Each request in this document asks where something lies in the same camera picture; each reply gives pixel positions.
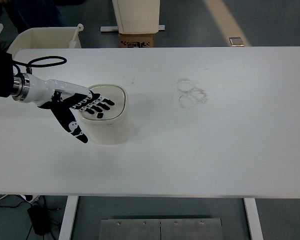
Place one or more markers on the cardboard box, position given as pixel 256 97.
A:
pixel 136 40

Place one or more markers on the right white table leg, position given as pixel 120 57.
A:
pixel 253 219

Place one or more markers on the person in dark clothes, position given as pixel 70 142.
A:
pixel 27 14

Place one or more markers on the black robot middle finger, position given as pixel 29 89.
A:
pixel 97 102

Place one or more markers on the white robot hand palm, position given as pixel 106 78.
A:
pixel 28 88

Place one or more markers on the small floor socket plate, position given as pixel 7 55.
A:
pixel 236 42

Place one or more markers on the white table leg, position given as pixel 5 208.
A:
pixel 253 219
pixel 68 217

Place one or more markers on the white power strip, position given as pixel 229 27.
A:
pixel 30 198

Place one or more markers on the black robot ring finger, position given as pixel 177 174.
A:
pixel 101 105

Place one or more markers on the metal floor plate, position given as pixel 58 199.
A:
pixel 161 229

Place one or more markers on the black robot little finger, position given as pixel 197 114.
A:
pixel 93 110

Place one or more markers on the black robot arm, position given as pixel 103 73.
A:
pixel 10 68

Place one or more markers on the black power adapter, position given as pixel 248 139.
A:
pixel 39 219

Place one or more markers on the left white table leg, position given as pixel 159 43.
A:
pixel 68 217

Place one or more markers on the cream cabinet on stand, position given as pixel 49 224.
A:
pixel 136 17

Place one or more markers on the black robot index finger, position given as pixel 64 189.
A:
pixel 95 96

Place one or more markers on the cream plastic bin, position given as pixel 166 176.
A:
pixel 47 38

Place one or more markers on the cream trash can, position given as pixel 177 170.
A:
pixel 115 125

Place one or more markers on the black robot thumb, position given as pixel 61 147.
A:
pixel 67 120

